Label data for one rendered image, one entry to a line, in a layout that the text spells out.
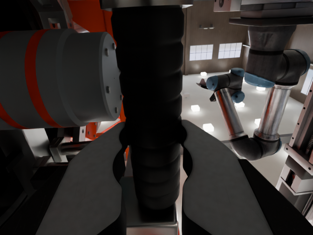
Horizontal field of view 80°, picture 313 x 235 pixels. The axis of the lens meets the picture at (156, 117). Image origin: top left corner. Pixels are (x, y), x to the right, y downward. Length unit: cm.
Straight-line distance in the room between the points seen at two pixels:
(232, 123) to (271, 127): 17
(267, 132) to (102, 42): 93
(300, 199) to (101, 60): 87
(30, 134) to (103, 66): 19
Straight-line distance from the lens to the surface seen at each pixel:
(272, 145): 110
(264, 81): 84
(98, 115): 26
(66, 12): 55
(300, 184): 88
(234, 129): 103
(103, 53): 25
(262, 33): 80
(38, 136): 40
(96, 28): 80
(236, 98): 116
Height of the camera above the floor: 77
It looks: 29 degrees up
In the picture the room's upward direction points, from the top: 177 degrees clockwise
